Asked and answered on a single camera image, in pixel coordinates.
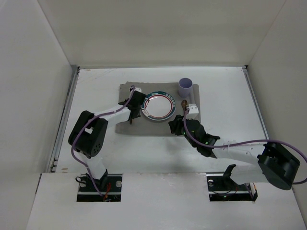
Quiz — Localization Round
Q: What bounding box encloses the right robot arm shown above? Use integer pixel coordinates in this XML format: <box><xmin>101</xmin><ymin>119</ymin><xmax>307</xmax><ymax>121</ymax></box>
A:
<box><xmin>168</xmin><ymin>115</ymin><xmax>300</xmax><ymax>190</ymax></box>

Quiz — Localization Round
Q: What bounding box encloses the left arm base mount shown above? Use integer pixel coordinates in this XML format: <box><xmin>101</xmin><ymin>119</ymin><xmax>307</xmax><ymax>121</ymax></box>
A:
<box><xmin>75</xmin><ymin>174</ymin><xmax>123</xmax><ymax>202</ymax></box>

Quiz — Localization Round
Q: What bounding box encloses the purple plastic cup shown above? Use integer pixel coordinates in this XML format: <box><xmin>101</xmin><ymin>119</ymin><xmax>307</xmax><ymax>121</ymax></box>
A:
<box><xmin>178</xmin><ymin>78</ymin><xmax>193</xmax><ymax>98</ymax></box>

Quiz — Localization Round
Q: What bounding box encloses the white plate green rim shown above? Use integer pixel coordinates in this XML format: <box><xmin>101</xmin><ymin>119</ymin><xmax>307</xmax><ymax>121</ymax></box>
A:
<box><xmin>141</xmin><ymin>91</ymin><xmax>176</xmax><ymax>121</ymax></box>

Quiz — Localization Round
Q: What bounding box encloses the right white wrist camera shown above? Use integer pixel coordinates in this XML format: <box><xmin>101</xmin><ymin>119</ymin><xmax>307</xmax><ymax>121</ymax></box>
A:
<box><xmin>186</xmin><ymin>103</ymin><xmax>199</xmax><ymax>119</ymax></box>

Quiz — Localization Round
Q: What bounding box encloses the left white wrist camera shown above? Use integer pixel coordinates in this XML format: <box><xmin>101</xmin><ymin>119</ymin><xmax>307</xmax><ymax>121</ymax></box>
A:
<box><xmin>130</xmin><ymin>85</ymin><xmax>142</xmax><ymax>92</ymax></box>

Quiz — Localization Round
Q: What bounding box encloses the grey cloth placemat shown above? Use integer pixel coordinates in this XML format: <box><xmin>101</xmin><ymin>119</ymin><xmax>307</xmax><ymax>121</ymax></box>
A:
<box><xmin>115</xmin><ymin>81</ymin><xmax>201</xmax><ymax>136</ymax></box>

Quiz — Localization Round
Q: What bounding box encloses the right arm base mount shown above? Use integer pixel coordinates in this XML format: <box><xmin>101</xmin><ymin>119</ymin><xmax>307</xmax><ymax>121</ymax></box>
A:
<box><xmin>206</xmin><ymin>164</ymin><xmax>258</xmax><ymax>202</ymax></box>

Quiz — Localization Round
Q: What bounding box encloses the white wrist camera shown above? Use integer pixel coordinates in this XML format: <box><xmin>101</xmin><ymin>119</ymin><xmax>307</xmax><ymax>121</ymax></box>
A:
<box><xmin>186</xmin><ymin>103</ymin><xmax>199</xmax><ymax>119</ymax></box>
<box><xmin>130</xmin><ymin>85</ymin><xmax>142</xmax><ymax>92</ymax></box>

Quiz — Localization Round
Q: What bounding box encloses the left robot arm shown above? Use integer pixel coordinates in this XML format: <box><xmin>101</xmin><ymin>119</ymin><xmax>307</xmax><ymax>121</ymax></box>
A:
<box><xmin>68</xmin><ymin>86</ymin><xmax>146</xmax><ymax>191</ymax></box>

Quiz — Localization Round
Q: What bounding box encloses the brown wooden spoon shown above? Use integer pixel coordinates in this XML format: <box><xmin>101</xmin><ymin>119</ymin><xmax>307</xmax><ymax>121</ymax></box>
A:
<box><xmin>181</xmin><ymin>100</ymin><xmax>188</xmax><ymax>111</ymax></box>

